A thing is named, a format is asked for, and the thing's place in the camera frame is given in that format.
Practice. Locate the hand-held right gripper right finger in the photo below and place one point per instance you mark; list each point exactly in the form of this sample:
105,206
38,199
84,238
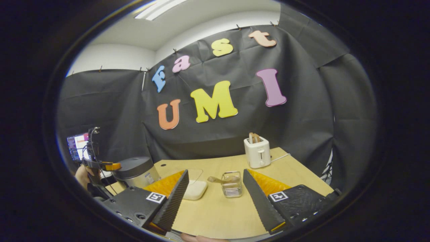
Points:
260,201

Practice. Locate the computer monitor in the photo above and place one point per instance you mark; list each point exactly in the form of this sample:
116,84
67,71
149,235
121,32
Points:
76,146

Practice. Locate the clear chopstick holder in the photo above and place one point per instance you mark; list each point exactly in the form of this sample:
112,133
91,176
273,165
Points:
232,190

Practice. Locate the white toaster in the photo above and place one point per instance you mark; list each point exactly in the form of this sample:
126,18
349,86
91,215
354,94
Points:
257,153

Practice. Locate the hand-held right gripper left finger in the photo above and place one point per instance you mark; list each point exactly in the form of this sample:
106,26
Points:
173,203

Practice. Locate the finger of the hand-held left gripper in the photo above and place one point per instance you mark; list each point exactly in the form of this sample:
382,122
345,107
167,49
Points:
111,166

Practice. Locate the wooden spoon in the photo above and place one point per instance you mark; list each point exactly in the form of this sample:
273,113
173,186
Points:
220,180

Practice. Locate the black and silver rice cooker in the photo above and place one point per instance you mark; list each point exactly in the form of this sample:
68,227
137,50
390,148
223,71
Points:
134,168

